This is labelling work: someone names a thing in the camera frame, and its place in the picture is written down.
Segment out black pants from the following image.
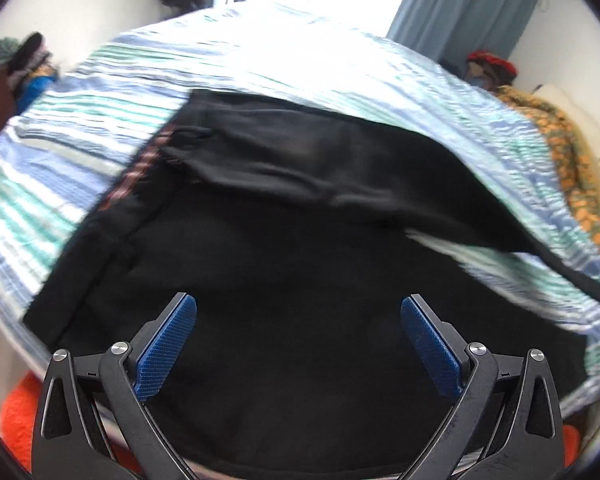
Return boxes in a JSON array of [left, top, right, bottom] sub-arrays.
[[24, 91, 600, 479]]

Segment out red fuzzy garment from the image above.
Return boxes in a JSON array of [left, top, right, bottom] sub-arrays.
[[0, 373, 581, 479]]

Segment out striped blue green bedsheet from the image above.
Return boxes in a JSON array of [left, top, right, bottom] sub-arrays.
[[0, 1, 600, 416]]

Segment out orange floral blanket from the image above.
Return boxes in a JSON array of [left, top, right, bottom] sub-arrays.
[[493, 84, 600, 248]]

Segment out blue clutter pile left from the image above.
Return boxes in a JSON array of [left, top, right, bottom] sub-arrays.
[[7, 32, 59, 115]]

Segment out red black item by curtain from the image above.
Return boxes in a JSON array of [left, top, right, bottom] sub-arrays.
[[465, 50, 518, 92]]

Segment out blue grey curtain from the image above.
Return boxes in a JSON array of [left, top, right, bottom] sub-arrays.
[[388, 0, 538, 74]]

